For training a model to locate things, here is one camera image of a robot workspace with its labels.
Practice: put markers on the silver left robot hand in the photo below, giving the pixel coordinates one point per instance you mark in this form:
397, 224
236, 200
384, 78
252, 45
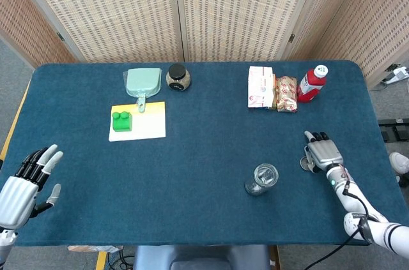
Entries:
17, 193

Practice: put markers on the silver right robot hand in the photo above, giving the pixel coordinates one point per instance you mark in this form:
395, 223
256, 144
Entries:
324, 152

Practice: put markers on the metal strainer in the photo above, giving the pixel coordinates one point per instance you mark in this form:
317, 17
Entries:
304, 163

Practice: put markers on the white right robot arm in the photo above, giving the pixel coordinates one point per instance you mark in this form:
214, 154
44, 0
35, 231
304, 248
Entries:
358, 199

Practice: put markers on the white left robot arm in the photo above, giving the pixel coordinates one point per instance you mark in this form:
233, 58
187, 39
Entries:
5, 244

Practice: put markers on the clear tall glass jar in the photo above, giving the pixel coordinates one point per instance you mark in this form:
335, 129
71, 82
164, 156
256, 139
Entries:
263, 177

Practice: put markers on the red juice bottle white cap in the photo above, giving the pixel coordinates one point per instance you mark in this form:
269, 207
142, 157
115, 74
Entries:
311, 86

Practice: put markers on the brown red snack packet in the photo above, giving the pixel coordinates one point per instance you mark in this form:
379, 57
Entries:
286, 94

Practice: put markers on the black floor pedal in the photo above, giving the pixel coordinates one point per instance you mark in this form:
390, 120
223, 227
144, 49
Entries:
394, 129

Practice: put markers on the white shoe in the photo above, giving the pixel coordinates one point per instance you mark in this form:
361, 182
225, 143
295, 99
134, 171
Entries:
400, 161

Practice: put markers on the white floor device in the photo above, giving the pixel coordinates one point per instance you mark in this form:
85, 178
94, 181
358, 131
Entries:
399, 73

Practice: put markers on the blue tablecloth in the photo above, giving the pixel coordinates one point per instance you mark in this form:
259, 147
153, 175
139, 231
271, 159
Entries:
204, 171

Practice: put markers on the green toy building brick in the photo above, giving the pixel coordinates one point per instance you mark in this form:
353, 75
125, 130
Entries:
121, 122

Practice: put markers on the white yellow notepad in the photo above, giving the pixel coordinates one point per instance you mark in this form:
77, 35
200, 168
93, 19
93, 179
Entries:
150, 123

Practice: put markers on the glass jar black lid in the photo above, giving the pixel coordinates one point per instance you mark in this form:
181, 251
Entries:
178, 80

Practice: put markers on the pale green dustpan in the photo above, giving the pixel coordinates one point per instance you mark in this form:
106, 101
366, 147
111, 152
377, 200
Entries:
142, 83

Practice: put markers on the woven folding screen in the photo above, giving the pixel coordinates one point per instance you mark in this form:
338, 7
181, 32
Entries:
128, 11

